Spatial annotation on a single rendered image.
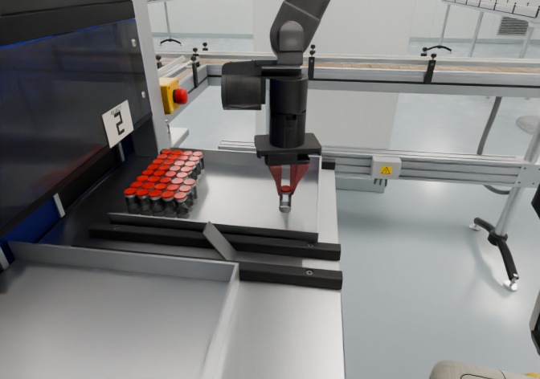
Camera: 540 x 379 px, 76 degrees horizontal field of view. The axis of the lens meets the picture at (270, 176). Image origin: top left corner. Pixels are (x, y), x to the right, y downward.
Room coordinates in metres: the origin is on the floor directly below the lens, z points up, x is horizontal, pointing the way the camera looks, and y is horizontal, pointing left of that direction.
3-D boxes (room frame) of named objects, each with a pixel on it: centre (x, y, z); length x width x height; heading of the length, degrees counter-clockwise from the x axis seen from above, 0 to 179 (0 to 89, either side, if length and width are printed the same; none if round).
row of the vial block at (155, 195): (0.58, 0.19, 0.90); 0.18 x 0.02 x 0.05; 172
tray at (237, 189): (0.56, 0.08, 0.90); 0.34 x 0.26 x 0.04; 82
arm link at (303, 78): (0.52, -0.02, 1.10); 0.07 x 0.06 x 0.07; 89
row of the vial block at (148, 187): (0.58, 0.21, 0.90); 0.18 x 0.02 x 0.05; 172
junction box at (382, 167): (1.38, -0.52, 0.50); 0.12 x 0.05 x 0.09; 82
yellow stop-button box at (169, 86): (0.84, 0.27, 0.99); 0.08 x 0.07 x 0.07; 82
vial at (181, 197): (0.49, 0.15, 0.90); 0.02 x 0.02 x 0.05
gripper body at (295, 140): (0.52, -0.03, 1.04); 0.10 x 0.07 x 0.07; 97
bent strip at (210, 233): (0.38, 0.02, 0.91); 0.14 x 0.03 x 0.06; 82
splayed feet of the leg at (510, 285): (1.36, -1.14, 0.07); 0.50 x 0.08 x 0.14; 172
